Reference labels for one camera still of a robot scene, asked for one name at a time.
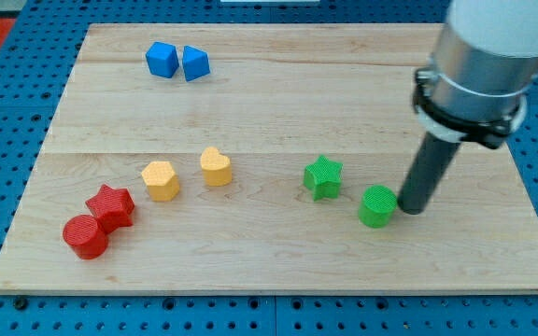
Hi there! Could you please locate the light wooden board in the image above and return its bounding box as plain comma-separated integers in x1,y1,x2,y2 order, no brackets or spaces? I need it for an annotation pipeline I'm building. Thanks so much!
0,23,538,296

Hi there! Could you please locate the green star block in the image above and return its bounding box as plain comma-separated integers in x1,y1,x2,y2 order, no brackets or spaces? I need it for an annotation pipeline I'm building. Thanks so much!
303,155,343,201

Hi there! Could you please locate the red star block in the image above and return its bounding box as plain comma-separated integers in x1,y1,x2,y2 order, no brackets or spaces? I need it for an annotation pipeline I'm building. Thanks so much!
85,184,135,233

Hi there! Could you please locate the blue triangular block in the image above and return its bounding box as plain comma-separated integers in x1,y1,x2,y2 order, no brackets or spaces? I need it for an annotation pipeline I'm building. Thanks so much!
182,46,210,82

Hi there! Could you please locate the yellow heart block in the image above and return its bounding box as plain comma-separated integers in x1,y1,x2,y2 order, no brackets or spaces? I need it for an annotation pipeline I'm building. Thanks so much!
200,147,233,187

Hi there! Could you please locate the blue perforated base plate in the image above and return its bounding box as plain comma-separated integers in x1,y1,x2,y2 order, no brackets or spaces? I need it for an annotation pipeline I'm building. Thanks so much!
0,0,538,335

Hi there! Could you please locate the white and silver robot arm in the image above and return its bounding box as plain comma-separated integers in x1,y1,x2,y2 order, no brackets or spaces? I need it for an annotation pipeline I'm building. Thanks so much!
413,0,538,150

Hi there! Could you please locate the green cylinder block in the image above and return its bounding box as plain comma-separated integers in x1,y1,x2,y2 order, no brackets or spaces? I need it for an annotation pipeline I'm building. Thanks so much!
358,185,397,228

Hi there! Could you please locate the red cylinder block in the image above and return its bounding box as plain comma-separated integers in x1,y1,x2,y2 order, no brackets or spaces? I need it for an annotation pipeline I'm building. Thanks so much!
63,215,108,259

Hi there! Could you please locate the yellow hexagon block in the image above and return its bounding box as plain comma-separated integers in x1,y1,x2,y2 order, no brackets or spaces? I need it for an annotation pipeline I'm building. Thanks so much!
141,161,180,202

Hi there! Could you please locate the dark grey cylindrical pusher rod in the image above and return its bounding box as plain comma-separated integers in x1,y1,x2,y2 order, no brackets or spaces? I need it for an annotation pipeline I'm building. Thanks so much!
398,133,460,215

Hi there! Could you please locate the blue cube block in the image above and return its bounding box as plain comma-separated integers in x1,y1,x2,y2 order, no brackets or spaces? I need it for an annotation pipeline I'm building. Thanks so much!
146,41,179,78

